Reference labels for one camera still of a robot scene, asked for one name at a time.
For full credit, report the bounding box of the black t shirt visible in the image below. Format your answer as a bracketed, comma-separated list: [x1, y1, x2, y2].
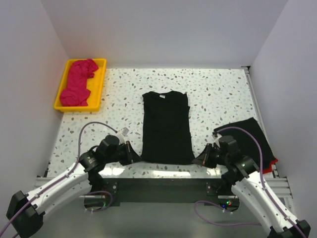
[213, 118, 275, 166]
[141, 91, 195, 165]

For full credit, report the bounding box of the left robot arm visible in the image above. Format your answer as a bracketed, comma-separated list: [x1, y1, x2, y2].
[6, 135, 142, 238]

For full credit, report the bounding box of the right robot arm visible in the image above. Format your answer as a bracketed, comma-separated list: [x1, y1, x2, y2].
[193, 134, 311, 238]

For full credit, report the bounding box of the folded black t shirt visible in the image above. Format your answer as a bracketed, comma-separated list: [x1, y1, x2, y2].
[213, 118, 275, 166]

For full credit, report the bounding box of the folded red t shirt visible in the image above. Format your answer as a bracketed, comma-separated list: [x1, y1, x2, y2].
[263, 158, 278, 174]

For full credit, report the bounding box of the yellow plastic bin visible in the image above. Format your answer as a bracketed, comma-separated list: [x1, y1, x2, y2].
[54, 59, 106, 113]

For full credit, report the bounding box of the pink crumpled t shirt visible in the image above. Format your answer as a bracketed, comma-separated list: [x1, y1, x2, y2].
[59, 59, 99, 107]

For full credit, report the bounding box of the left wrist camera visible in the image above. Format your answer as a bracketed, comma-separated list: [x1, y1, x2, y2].
[115, 127, 129, 144]

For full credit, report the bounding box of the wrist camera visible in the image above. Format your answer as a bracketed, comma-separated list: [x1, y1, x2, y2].
[212, 132, 222, 147]
[115, 127, 129, 144]

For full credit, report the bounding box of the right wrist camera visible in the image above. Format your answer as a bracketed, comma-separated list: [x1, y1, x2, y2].
[212, 132, 222, 147]

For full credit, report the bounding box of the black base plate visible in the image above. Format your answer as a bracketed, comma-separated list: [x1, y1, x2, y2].
[88, 178, 240, 210]

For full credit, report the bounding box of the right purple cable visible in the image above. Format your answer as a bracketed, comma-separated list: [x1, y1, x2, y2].
[194, 126, 308, 238]

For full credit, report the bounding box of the purple cable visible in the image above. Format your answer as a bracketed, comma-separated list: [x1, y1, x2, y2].
[194, 126, 308, 238]
[0, 121, 124, 234]

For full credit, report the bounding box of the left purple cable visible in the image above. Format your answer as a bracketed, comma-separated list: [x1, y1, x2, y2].
[0, 121, 124, 234]

